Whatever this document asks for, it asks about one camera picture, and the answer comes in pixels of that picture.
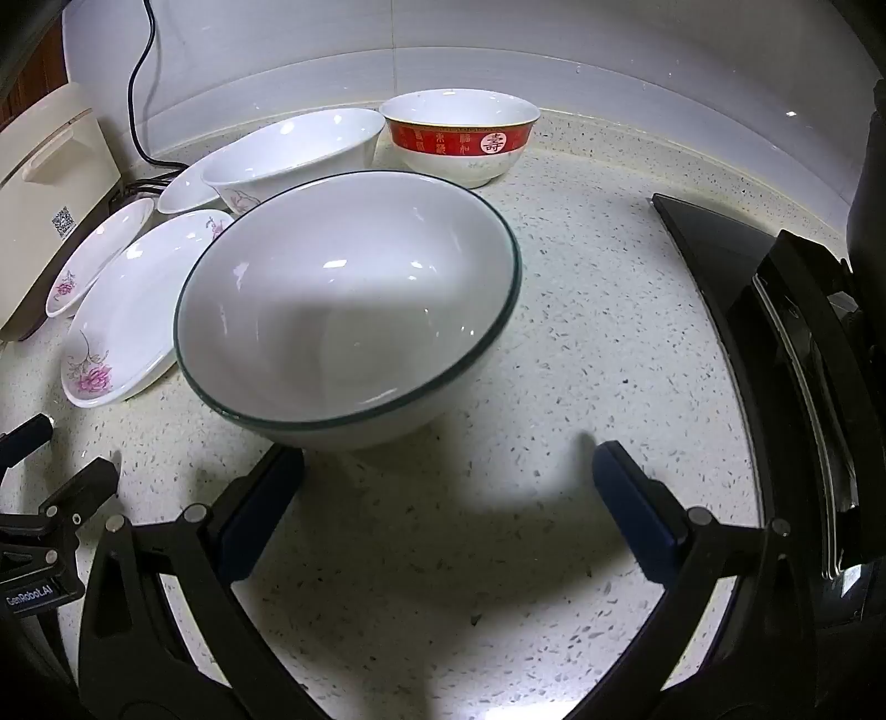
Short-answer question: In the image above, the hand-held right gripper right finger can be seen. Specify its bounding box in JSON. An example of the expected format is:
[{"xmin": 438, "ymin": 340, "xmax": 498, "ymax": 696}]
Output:
[{"xmin": 591, "ymin": 439, "xmax": 828, "ymax": 720}]

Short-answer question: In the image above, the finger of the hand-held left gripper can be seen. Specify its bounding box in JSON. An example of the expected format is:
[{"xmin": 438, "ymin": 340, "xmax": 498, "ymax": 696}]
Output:
[
  {"xmin": 0, "ymin": 414, "xmax": 55, "ymax": 473},
  {"xmin": 38, "ymin": 455, "xmax": 123, "ymax": 555}
]

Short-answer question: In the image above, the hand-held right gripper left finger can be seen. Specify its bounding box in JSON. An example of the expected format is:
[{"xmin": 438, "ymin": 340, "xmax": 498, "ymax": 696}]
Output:
[{"xmin": 78, "ymin": 443, "xmax": 326, "ymax": 720}]

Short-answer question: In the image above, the large white floral plate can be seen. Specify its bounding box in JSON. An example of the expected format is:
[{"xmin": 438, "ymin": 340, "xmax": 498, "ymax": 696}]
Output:
[{"xmin": 62, "ymin": 209, "xmax": 236, "ymax": 408}]

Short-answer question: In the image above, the small white floral plate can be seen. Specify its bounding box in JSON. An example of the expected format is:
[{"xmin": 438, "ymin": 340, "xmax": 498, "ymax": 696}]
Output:
[{"xmin": 45, "ymin": 197, "xmax": 155, "ymax": 320}]

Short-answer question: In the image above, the green-rimmed white bowl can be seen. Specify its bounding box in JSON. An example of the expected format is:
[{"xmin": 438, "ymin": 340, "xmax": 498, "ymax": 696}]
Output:
[{"xmin": 173, "ymin": 169, "xmax": 522, "ymax": 454}]

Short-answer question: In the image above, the white floral bowl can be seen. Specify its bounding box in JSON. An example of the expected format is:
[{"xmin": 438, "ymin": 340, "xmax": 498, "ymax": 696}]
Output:
[{"xmin": 200, "ymin": 109, "xmax": 386, "ymax": 219}]

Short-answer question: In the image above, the red-banded white bowl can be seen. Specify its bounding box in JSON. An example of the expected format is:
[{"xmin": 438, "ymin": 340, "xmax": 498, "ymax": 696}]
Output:
[{"xmin": 379, "ymin": 90, "xmax": 541, "ymax": 189}]

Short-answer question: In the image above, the cream rice cooker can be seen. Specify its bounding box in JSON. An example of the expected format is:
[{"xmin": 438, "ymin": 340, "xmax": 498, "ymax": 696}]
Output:
[{"xmin": 0, "ymin": 81, "xmax": 122, "ymax": 343}]

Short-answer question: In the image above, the black glass cooktop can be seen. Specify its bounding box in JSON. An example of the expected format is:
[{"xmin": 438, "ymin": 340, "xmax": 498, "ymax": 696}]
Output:
[{"xmin": 651, "ymin": 192, "xmax": 886, "ymax": 720}]

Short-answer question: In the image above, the black power cable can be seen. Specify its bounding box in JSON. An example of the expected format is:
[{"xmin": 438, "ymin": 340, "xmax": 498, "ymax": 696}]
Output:
[{"xmin": 107, "ymin": 0, "xmax": 191, "ymax": 209}]

